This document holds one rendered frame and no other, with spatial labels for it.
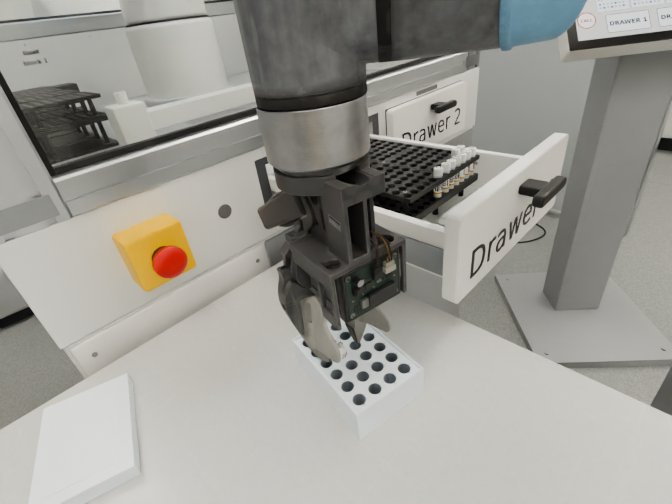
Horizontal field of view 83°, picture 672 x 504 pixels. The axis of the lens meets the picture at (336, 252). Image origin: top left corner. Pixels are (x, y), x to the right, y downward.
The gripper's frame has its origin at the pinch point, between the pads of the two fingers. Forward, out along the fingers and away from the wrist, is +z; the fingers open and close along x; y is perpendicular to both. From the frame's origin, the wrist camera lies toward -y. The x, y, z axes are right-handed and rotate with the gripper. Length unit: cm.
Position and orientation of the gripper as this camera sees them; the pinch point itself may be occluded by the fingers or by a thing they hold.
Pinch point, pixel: (336, 337)
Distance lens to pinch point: 41.1
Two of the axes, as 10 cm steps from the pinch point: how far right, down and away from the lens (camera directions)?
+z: 1.2, 8.4, 5.4
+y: 5.6, 3.9, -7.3
